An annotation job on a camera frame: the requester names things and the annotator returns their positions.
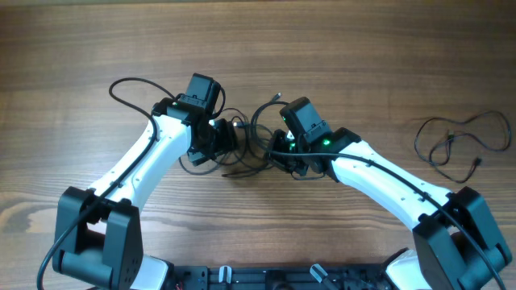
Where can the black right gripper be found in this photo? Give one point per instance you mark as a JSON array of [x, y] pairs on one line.
[[276, 154]]

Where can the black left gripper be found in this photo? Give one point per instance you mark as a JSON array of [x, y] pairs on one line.
[[228, 142]]

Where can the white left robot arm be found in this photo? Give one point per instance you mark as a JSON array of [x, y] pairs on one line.
[[98, 236]]

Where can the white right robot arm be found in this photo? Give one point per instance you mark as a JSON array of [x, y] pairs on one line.
[[458, 244]]

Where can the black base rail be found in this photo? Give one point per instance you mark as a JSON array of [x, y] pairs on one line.
[[347, 277]]

